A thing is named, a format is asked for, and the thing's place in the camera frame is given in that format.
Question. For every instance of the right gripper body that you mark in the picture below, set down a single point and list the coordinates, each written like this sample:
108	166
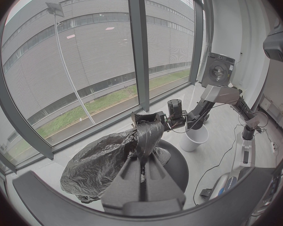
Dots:
148	117

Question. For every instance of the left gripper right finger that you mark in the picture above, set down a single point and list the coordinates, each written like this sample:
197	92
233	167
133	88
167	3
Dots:
158	185

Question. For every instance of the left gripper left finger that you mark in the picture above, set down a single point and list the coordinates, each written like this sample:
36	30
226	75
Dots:
129	185

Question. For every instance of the black plastic bag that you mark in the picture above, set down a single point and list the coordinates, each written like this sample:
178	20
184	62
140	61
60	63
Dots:
101	154

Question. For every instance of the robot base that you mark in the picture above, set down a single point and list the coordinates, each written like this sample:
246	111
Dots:
246	154

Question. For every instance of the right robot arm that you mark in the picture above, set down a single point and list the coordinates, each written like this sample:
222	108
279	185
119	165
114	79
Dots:
221	94

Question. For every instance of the white trash bin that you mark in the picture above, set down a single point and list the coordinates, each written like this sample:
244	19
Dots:
194	140

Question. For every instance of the dark grey round chair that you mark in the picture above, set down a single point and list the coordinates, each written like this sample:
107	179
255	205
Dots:
176	163

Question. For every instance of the window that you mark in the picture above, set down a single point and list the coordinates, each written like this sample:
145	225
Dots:
136	55

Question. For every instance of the grey washing machine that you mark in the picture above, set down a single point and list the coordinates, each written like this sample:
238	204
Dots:
216	72

